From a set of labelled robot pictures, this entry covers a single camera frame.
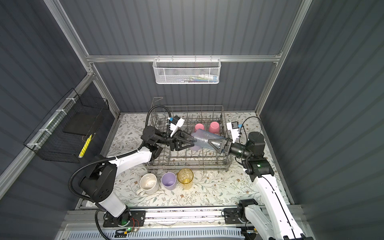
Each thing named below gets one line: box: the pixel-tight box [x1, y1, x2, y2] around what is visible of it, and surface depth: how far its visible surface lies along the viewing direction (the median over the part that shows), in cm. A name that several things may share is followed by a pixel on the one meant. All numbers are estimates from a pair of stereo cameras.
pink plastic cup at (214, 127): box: [209, 121, 220, 134], surface depth 96 cm
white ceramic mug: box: [136, 173, 159, 196], surface depth 82 cm
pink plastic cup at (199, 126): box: [194, 123, 205, 133], surface depth 96 cm
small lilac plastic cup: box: [161, 172, 177, 191], surface depth 81 cm
